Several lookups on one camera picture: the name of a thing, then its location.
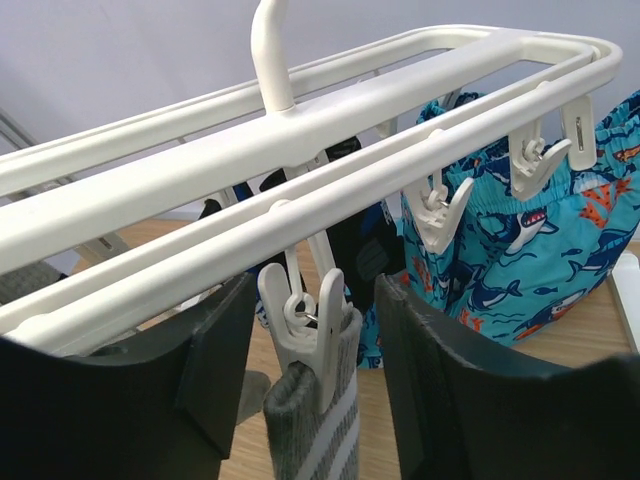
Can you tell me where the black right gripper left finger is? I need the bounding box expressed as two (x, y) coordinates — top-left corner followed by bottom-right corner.
(1, 273), (256, 479)

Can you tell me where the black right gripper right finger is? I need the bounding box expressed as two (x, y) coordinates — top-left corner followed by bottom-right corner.
(375, 275), (639, 479)

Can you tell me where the grey striped sock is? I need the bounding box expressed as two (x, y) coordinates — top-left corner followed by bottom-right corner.
(263, 308), (363, 479)
(0, 261), (67, 305)

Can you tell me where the white clip hanger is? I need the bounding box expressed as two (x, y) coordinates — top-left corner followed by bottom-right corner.
(1, 1), (622, 411)

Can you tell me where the blue patterned sock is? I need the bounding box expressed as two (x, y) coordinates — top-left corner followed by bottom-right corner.
(357, 89), (640, 371)

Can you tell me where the black sock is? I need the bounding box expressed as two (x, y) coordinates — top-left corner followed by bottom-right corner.
(327, 200), (405, 314)
(198, 136), (362, 219)

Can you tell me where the white clothes rack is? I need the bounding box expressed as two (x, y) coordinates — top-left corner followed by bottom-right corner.
(609, 250), (640, 353)

